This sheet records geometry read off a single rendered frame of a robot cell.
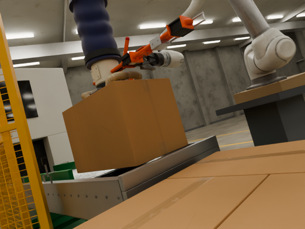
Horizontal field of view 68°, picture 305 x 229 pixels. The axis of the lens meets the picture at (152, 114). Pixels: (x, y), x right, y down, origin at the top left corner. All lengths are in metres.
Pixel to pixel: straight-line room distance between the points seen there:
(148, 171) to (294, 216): 0.62
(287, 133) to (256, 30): 0.60
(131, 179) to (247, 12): 1.06
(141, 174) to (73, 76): 12.01
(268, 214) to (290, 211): 0.04
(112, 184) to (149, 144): 0.27
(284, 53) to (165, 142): 0.76
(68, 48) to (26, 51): 1.32
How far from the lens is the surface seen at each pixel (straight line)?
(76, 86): 12.67
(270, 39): 1.40
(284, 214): 0.48
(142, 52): 1.16
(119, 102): 1.04
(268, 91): 1.48
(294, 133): 1.55
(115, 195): 0.97
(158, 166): 1.01
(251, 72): 1.60
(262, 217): 0.48
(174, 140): 1.23
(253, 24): 1.43
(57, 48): 8.80
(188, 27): 1.02
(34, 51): 8.76
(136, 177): 0.93
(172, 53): 1.44
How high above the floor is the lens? 0.75
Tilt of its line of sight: 4 degrees up
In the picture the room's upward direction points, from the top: 16 degrees counter-clockwise
